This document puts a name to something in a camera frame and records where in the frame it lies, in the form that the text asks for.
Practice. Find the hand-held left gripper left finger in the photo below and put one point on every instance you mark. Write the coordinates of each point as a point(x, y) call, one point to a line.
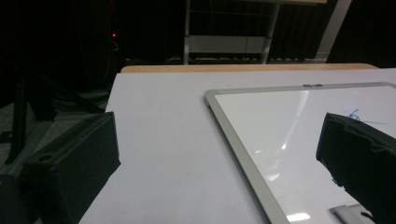
point(74, 165)

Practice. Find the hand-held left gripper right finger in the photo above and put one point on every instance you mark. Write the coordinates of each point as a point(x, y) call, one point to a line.
point(361, 161)

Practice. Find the aluminium framed whiteboard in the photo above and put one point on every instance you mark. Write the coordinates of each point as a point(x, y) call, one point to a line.
point(280, 124)

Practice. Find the grey flat object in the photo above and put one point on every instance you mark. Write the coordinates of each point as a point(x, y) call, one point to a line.
point(345, 214)

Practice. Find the black tripod stand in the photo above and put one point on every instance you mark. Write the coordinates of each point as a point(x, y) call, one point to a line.
point(20, 118)

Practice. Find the white slanted beam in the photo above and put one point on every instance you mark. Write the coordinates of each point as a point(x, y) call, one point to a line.
point(333, 28)

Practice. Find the grey metal rack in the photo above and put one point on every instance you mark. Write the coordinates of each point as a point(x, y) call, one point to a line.
point(224, 44)

